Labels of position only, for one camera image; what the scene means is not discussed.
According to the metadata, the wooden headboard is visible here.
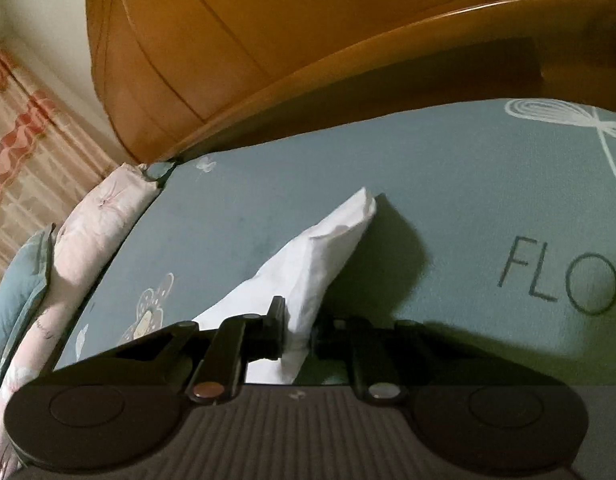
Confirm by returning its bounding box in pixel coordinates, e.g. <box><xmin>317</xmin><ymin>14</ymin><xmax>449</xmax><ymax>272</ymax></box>
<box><xmin>86</xmin><ymin>0</ymin><xmax>616</xmax><ymax>162</ymax></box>

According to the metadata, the white long-sleeve shirt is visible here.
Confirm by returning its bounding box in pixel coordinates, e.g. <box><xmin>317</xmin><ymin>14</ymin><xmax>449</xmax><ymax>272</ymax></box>
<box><xmin>194</xmin><ymin>188</ymin><xmax>376</xmax><ymax>385</ymax></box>

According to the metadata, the teal floral bed sheet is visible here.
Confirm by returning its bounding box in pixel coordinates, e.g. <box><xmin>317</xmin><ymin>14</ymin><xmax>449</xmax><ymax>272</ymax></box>
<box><xmin>59</xmin><ymin>99</ymin><xmax>616</xmax><ymax>385</ymax></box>

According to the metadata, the pink floral folded quilt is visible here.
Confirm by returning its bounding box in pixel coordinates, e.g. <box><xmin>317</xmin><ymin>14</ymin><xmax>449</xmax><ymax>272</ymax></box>
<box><xmin>0</xmin><ymin>164</ymin><xmax>160</xmax><ymax>479</ymax></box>

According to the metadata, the patterned curtain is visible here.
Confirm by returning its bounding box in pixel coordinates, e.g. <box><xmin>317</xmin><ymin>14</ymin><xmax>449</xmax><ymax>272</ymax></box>
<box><xmin>0</xmin><ymin>43</ymin><xmax>118</xmax><ymax>283</ymax></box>

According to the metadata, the teal pillow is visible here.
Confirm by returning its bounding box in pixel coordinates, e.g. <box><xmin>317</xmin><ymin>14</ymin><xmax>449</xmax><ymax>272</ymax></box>
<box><xmin>0</xmin><ymin>223</ymin><xmax>55</xmax><ymax>387</ymax></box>

